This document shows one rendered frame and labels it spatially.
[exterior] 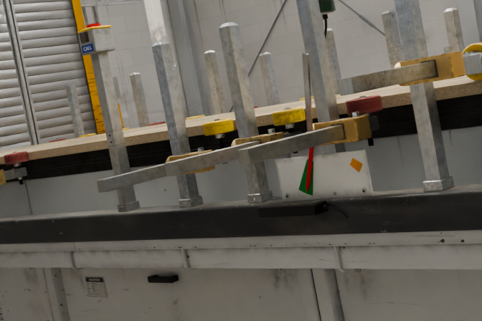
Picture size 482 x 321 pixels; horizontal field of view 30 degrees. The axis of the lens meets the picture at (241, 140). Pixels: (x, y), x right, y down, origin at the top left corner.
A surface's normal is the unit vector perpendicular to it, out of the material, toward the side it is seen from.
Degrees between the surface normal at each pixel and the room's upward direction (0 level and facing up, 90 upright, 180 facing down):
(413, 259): 90
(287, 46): 90
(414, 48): 90
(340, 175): 90
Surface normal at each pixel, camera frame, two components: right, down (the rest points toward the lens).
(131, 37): 0.71, -0.10
